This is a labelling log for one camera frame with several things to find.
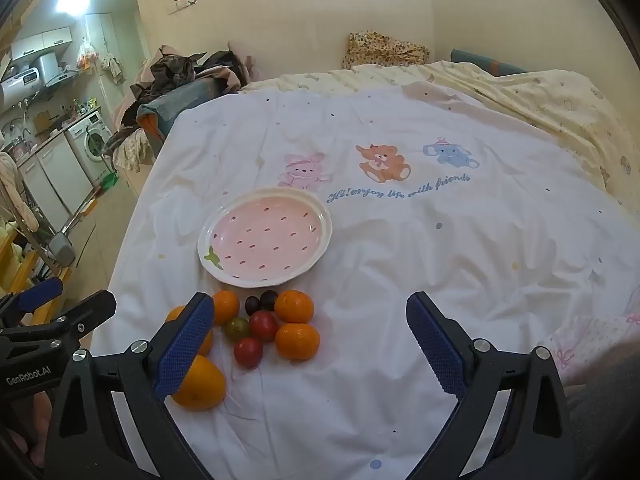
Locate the green dustpan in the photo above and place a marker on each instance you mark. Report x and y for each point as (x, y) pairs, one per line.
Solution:
(107, 180)

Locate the orange plastic bag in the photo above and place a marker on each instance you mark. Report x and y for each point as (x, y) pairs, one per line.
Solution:
(87, 55)

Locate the white cartoon animal blanket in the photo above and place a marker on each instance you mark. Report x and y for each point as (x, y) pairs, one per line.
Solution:
(400, 240)

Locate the white wall cabinets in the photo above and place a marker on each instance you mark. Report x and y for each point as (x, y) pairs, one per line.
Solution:
(40, 42)

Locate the pile of clothes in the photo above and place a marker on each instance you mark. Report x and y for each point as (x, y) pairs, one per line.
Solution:
(175, 70)

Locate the white washing machine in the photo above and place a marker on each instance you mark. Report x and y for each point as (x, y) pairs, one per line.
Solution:
(92, 142)

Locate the white wall appliance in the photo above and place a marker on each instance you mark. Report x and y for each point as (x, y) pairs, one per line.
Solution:
(17, 85)

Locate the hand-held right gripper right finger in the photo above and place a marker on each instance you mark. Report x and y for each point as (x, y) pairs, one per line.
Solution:
(435, 345)

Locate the large orange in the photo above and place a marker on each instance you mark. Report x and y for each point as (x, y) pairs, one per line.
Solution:
(205, 385)

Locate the floral yellow pillow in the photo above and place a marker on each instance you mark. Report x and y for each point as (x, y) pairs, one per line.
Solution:
(385, 50)

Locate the blue pillow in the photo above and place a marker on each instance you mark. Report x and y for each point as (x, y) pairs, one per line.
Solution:
(487, 62)

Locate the yellow printed quilt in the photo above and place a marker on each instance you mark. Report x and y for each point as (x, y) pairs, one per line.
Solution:
(550, 95)

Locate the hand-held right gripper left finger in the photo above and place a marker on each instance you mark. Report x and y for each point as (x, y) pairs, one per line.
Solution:
(185, 345)

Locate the hanging towel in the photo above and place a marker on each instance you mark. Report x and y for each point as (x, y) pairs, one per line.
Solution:
(114, 66)

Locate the small orange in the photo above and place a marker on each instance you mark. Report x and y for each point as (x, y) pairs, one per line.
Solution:
(297, 341)
(294, 306)
(226, 306)
(173, 315)

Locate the grey cloth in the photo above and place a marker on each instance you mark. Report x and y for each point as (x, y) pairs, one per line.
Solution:
(605, 410)

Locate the white base cabinets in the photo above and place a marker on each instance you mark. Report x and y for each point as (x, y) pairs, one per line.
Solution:
(55, 172)

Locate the pink strawberry pattern plate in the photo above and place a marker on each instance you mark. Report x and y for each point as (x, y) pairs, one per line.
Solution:
(265, 235)

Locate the green cherry tomato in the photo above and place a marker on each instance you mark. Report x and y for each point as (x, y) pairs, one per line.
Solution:
(236, 329)

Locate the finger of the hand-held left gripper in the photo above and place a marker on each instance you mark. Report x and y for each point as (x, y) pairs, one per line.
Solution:
(37, 294)
(87, 312)

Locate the red cherry tomato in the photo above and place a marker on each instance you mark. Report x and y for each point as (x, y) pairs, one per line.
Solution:
(248, 353)
(263, 326)

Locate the pink bow printed cloth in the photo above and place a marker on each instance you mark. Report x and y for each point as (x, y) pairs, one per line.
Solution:
(595, 340)

